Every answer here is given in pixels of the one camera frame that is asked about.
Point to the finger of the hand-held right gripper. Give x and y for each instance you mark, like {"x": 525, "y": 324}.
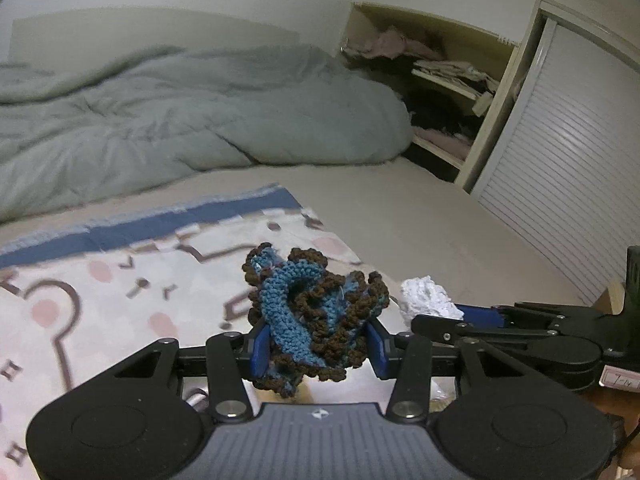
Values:
{"x": 480, "y": 316}
{"x": 440, "y": 330}

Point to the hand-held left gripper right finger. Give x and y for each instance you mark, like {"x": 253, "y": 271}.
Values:
{"x": 377, "y": 355}

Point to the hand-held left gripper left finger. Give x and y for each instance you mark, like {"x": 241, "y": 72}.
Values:
{"x": 260, "y": 355}

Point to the white crochet scrunchie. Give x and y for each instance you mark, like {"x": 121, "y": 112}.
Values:
{"x": 430, "y": 295}

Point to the blue brown crochet scrunchie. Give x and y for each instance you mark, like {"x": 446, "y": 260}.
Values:
{"x": 300, "y": 300}

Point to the cartoon printed blanket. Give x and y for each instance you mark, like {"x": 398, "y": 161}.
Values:
{"x": 125, "y": 300}

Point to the white louvered door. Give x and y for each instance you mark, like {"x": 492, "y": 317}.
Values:
{"x": 565, "y": 170}

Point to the pink folded clothes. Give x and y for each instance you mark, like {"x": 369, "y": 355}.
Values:
{"x": 445, "y": 141}

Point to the open closet shelves with clothes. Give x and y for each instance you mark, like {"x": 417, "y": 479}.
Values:
{"x": 487, "y": 130}

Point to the dark clothes pile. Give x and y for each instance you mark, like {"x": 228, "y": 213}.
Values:
{"x": 440, "y": 110}

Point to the beige folded clothes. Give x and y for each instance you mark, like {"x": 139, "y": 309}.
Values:
{"x": 455, "y": 72}

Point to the grey comforter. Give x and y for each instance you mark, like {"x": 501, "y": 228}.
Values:
{"x": 175, "y": 120}

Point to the pink crumpled clothes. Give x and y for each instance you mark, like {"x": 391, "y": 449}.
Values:
{"x": 387, "y": 42}

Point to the white headboard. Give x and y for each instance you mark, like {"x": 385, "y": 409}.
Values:
{"x": 150, "y": 30}

